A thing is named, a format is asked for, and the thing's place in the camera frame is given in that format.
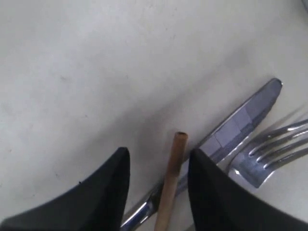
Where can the silver metal fork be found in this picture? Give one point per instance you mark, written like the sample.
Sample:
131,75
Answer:
266,153

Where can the silver table knife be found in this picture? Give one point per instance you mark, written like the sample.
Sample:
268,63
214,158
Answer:
217,145

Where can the wooden chopstick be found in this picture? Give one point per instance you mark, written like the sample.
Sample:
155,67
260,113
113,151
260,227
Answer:
170,181

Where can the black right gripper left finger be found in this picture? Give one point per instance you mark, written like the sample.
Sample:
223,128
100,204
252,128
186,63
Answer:
96,204

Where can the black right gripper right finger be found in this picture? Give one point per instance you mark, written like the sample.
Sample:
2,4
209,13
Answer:
219,204

